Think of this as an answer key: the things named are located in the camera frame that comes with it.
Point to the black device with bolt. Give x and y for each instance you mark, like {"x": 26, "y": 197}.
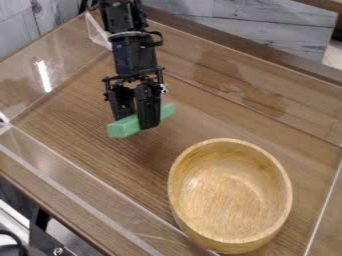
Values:
{"x": 46, "y": 244}

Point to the green rectangular block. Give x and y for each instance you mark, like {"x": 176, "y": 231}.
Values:
{"x": 126, "y": 126}

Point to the brown wooden bowl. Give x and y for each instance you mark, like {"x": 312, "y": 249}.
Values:
{"x": 229, "y": 195}

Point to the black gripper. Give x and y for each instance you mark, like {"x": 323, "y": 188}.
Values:
{"x": 139, "y": 77}

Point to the black table leg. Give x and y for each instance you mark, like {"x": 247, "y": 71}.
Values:
{"x": 40, "y": 219}

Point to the clear acrylic corner bracket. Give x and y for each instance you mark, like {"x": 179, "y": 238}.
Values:
{"x": 96, "y": 34}

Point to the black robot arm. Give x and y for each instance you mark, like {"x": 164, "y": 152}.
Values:
{"x": 122, "y": 16}

